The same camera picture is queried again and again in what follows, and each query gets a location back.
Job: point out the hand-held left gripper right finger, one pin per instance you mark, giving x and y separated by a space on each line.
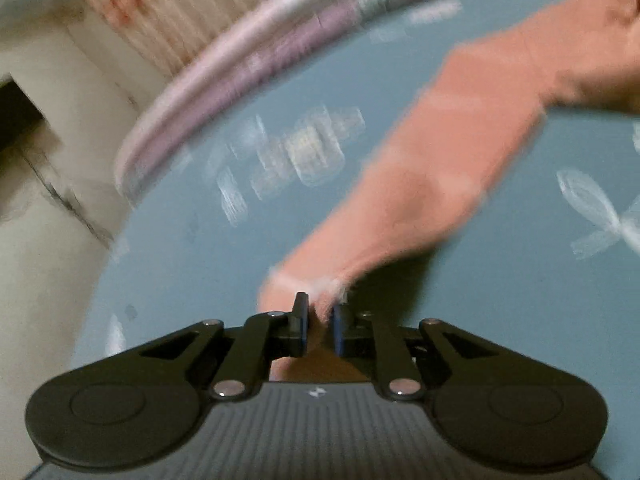
340 330

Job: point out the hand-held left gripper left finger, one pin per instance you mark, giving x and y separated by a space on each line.
300 327

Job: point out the salmon pink knit sweater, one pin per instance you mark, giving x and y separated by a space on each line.
425 160

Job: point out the blue floral bed sheet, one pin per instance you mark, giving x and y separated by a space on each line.
200 245

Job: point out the pink floral folded quilt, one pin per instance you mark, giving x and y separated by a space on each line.
200 67

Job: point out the purple floral folded quilt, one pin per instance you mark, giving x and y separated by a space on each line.
280 45

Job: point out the beige patterned curtain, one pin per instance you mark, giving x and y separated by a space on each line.
200 5

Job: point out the wall-mounted black television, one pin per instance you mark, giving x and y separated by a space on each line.
20 115

